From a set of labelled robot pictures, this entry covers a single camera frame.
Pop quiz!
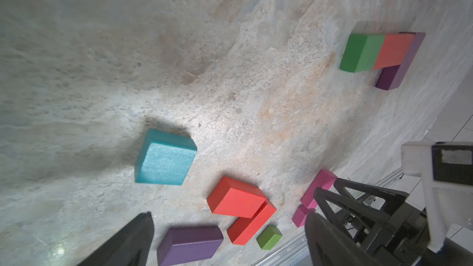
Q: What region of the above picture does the red block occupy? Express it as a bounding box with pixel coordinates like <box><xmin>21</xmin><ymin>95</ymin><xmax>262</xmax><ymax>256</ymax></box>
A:
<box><xmin>207</xmin><ymin>176</ymin><xmax>267</xmax><ymax>218</ymax></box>
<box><xmin>373</xmin><ymin>33</ymin><xmax>415</xmax><ymax>70</ymax></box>
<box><xmin>227</xmin><ymin>199</ymin><xmax>277</xmax><ymax>246</ymax></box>

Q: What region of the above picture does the light green block front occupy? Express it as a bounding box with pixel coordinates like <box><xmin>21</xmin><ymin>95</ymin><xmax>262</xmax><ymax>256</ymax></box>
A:
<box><xmin>256</xmin><ymin>225</ymin><xmax>283</xmax><ymax>251</ymax></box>

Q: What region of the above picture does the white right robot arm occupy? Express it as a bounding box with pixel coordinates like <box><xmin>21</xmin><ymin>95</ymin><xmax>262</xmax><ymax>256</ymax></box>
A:
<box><xmin>305</xmin><ymin>142</ymin><xmax>473</xmax><ymax>266</ymax></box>

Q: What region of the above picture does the green cube block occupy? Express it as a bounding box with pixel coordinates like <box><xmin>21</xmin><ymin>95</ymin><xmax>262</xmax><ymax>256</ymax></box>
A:
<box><xmin>339</xmin><ymin>33</ymin><xmax>386</xmax><ymax>73</ymax></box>

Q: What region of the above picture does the teal cube block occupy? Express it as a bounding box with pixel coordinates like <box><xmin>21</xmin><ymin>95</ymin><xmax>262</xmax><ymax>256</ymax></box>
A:
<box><xmin>134</xmin><ymin>129</ymin><xmax>198</xmax><ymax>185</ymax></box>

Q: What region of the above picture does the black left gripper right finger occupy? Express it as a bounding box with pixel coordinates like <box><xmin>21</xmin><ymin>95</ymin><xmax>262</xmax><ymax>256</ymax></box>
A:
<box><xmin>304</xmin><ymin>212</ymin><xmax>379</xmax><ymax>266</ymax></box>

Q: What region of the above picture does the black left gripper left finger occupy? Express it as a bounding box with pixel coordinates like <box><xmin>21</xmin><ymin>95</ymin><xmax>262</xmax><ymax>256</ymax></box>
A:
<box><xmin>80</xmin><ymin>212</ymin><xmax>155</xmax><ymax>266</ymax></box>

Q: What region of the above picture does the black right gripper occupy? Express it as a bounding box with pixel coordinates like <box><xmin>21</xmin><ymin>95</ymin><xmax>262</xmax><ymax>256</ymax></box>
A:
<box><xmin>314</xmin><ymin>178</ymin><xmax>473</xmax><ymax>266</ymax></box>

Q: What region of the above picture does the dark purple block left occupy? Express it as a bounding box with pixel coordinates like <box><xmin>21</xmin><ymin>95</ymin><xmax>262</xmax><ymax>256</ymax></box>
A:
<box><xmin>156</xmin><ymin>226</ymin><xmax>224</xmax><ymax>266</ymax></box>

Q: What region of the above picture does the magenta small block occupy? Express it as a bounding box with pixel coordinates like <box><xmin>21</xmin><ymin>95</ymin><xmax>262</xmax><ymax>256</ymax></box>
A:
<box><xmin>292</xmin><ymin>204</ymin><xmax>315</xmax><ymax>228</ymax></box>

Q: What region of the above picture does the magenta long block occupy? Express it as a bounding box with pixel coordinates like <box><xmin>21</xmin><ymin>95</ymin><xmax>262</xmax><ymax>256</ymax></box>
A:
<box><xmin>301</xmin><ymin>169</ymin><xmax>338</xmax><ymax>209</ymax></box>

